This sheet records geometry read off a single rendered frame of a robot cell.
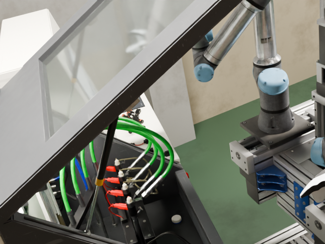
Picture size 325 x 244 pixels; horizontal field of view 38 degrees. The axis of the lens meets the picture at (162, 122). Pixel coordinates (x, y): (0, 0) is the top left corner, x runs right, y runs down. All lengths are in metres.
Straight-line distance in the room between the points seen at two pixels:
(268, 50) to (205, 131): 2.08
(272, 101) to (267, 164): 0.27
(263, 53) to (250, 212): 1.42
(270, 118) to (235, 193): 1.42
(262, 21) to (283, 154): 0.55
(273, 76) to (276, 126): 0.20
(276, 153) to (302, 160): 0.11
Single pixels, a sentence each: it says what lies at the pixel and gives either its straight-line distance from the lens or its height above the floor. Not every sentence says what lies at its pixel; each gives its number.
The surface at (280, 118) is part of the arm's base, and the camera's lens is 1.96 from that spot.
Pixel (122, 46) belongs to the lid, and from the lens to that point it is 1.22.
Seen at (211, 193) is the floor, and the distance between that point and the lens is 3.33.
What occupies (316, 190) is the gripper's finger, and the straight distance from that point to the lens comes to 1.07.
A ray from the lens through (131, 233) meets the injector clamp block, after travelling 1.72.
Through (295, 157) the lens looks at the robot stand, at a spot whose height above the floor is 0.95.
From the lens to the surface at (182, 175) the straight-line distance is 1.97.
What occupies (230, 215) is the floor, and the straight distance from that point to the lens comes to 3.15.
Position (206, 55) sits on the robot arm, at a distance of 1.84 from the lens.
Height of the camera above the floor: 2.14
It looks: 30 degrees down
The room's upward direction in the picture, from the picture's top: 12 degrees counter-clockwise
